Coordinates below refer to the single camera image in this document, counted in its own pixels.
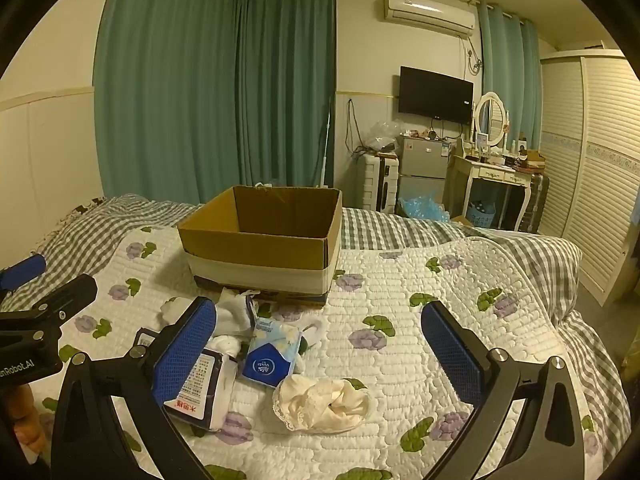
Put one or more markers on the wet wipes pack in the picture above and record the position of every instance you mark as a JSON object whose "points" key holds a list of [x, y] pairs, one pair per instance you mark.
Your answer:
{"points": [[205, 390]]}

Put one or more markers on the person's left hand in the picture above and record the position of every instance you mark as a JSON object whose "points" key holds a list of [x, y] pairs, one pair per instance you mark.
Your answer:
{"points": [[24, 412]]}

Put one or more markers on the clear plastic bag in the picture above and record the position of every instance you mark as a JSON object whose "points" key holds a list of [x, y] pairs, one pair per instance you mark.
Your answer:
{"points": [[385, 132]]}

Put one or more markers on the brown patterned cloth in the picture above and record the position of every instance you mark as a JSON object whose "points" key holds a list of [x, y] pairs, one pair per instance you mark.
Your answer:
{"points": [[85, 206]]}

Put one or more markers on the white air conditioner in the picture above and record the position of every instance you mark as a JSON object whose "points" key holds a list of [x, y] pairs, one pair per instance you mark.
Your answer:
{"points": [[430, 12]]}

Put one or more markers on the blue plastic bag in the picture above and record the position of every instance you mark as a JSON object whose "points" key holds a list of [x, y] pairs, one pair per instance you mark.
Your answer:
{"points": [[422, 208]]}

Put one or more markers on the white mop pole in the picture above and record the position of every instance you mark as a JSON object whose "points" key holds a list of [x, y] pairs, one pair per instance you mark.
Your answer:
{"points": [[327, 145]]}

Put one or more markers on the narrow teal curtain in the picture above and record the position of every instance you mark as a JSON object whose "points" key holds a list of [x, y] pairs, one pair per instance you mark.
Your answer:
{"points": [[510, 85]]}

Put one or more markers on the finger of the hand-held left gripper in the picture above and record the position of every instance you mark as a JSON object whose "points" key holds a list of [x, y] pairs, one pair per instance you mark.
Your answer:
{"points": [[67, 294], [25, 268]]}

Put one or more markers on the wide teal curtain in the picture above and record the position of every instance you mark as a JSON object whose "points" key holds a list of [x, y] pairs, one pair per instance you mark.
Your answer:
{"points": [[165, 85]]}

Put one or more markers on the white dressing table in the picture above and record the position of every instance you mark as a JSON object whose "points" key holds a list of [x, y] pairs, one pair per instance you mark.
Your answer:
{"points": [[487, 170]]}

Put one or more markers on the blue basket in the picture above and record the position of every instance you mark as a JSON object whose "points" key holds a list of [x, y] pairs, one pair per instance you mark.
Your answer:
{"points": [[481, 214]]}

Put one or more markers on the dark suitcase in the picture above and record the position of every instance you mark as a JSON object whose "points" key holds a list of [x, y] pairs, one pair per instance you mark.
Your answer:
{"points": [[537, 197]]}

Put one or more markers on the brown cardboard box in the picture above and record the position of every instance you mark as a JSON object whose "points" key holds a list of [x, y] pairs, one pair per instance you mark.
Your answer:
{"points": [[260, 260]]}

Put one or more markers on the silver mini fridge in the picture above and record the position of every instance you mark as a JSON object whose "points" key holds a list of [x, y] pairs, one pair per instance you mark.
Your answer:
{"points": [[425, 165]]}

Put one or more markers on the white floral quilt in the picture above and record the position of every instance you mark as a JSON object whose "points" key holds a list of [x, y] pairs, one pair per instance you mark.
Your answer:
{"points": [[390, 285]]}

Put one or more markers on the black wall television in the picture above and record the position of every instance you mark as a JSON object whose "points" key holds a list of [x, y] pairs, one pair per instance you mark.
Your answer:
{"points": [[435, 95]]}

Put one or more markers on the cream slatted wardrobe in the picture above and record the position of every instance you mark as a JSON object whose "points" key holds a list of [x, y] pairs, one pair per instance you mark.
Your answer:
{"points": [[590, 160]]}

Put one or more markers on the blue tissue pack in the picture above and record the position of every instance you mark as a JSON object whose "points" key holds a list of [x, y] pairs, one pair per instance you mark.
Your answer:
{"points": [[267, 355]]}

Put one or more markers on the white oval mirror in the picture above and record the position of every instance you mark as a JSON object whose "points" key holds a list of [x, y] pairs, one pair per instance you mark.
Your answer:
{"points": [[489, 117]]}

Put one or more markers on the white suitcase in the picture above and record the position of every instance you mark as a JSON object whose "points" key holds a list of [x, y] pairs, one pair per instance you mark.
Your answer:
{"points": [[372, 182]]}

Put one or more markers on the white sock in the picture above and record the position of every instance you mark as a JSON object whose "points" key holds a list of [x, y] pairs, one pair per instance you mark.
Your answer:
{"points": [[311, 331], [172, 312], [232, 312], [222, 345]]}

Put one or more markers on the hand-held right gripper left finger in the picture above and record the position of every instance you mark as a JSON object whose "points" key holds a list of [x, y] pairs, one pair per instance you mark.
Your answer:
{"points": [[186, 350]]}

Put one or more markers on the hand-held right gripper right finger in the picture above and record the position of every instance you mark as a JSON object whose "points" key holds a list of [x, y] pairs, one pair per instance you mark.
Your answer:
{"points": [[450, 355]]}

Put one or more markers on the cream lace cloth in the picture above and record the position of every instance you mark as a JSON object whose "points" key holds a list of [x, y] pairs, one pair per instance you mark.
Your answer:
{"points": [[320, 402]]}

